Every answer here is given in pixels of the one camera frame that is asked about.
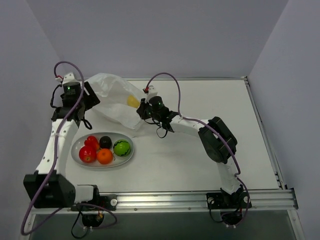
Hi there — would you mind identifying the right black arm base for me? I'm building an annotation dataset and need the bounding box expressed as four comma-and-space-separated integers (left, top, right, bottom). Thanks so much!
206, 190, 252, 228

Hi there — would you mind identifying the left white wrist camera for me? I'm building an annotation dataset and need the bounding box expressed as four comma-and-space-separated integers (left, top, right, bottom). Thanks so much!
55, 72, 78, 85

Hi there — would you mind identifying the red fake apple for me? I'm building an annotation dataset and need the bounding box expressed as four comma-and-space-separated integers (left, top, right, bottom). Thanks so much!
78, 145, 97, 164

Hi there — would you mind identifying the orange fake fruit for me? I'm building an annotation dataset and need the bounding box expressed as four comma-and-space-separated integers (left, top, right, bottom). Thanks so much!
96, 148, 114, 165

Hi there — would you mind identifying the white plastic bag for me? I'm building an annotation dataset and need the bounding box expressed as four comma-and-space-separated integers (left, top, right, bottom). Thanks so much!
86, 73, 145, 137

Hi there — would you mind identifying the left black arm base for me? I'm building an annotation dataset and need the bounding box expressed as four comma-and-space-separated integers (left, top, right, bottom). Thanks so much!
70, 194, 118, 229

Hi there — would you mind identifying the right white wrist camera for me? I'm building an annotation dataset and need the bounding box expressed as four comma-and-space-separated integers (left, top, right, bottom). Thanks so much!
143, 85, 158, 103

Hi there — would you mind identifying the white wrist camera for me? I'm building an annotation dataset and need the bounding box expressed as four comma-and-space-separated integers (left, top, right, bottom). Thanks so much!
55, 72, 78, 85
143, 85, 158, 103

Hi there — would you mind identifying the green fake fruit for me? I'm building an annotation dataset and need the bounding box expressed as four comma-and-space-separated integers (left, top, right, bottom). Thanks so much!
113, 139, 131, 157

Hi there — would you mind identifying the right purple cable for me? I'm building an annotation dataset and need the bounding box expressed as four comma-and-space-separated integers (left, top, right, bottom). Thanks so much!
143, 72, 251, 223

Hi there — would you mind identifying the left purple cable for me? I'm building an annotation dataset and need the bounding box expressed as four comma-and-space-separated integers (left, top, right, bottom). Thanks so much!
20, 61, 118, 236

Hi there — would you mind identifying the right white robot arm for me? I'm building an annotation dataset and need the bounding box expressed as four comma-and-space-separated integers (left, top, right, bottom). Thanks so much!
136, 96, 246, 207

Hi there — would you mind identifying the dark fake fruit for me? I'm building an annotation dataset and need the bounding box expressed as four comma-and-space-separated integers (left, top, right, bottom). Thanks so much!
99, 135, 113, 149

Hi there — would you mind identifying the white oval plate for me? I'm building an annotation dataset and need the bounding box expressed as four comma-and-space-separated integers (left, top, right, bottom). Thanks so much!
70, 132, 135, 170

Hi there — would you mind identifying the aluminium mounting rail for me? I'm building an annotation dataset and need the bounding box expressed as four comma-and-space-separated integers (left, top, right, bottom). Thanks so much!
27, 188, 299, 213

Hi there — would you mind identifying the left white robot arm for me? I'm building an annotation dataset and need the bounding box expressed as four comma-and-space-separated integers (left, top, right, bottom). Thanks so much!
23, 81, 101, 210

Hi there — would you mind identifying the yellow fake pear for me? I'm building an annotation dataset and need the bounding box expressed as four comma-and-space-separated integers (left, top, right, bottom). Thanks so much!
126, 95, 140, 109

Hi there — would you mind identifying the purple cable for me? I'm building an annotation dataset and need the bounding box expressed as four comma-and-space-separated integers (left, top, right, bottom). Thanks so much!
143, 72, 251, 223
20, 61, 118, 236

